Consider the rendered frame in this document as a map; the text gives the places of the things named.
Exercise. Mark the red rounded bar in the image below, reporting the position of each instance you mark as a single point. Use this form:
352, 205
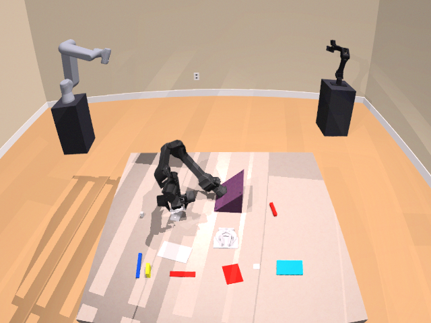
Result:
273, 209

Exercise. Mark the cyan rectangular plate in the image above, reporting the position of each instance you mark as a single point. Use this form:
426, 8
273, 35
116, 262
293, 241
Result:
289, 267

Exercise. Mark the red flat rectangular plate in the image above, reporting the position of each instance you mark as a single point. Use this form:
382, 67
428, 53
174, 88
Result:
232, 274

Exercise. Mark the red flat bar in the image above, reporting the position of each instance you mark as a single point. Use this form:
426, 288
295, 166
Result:
182, 274

